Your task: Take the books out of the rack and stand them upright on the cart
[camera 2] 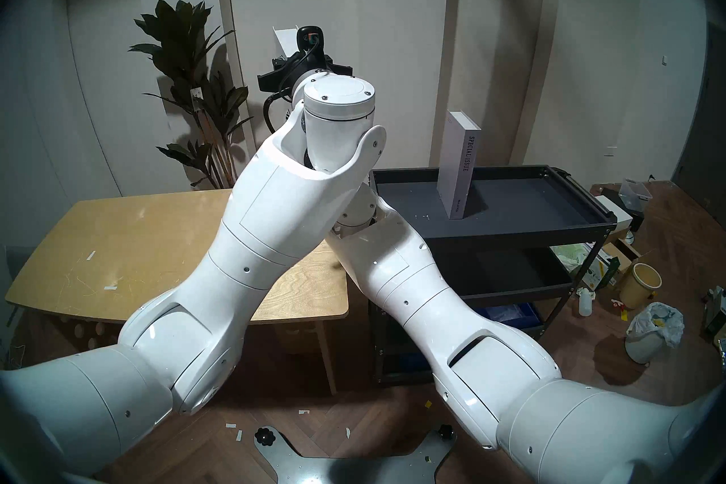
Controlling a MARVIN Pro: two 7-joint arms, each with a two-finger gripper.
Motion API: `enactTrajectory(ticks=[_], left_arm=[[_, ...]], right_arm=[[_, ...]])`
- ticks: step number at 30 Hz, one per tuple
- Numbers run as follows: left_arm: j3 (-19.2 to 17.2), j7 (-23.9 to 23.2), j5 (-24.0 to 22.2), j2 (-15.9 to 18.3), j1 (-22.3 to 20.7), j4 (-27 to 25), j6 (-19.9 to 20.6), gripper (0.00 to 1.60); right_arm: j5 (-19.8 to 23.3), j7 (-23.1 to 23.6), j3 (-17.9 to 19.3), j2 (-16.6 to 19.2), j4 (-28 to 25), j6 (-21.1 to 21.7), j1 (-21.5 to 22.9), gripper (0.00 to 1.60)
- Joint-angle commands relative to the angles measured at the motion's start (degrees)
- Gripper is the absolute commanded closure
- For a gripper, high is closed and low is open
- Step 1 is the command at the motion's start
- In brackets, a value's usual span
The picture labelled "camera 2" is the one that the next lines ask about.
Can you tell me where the yellow plastic bucket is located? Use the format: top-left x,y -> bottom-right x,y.
619,262 -> 662,310

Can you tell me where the white Special Issue book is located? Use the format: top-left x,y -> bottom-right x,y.
437,110 -> 482,221

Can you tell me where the clear plastic storage box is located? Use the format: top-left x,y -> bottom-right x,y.
618,179 -> 653,212

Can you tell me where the dark door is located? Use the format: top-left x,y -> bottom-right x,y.
672,24 -> 726,211

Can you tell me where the tall green potted plant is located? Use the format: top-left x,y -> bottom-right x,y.
128,0 -> 254,190

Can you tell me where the green and white carton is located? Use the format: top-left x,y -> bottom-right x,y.
581,256 -> 620,292

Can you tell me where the white Design Hotels Yearbook book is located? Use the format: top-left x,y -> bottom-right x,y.
272,25 -> 299,59

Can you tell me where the brown cardboard box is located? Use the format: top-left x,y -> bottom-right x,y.
601,238 -> 643,276

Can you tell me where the dark clutter pile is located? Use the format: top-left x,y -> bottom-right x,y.
703,286 -> 726,344

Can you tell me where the grey metal robot base plate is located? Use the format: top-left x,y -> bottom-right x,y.
254,425 -> 457,484

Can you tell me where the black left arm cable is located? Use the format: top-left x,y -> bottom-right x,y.
263,90 -> 293,135

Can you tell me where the blue plastic bin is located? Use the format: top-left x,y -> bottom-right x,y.
482,301 -> 539,331

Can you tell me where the white bin with bag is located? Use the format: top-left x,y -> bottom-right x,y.
625,302 -> 685,365

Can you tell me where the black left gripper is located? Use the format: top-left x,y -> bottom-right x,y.
258,52 -> 353,93

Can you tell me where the white rectangular box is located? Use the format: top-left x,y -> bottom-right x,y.
594,195 -> 634,233

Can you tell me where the light wooden table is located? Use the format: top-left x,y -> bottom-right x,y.
6,188 -> 349,396

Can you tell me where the black three-tier utility cart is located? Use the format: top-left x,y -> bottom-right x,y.
369,164 -> 617,384

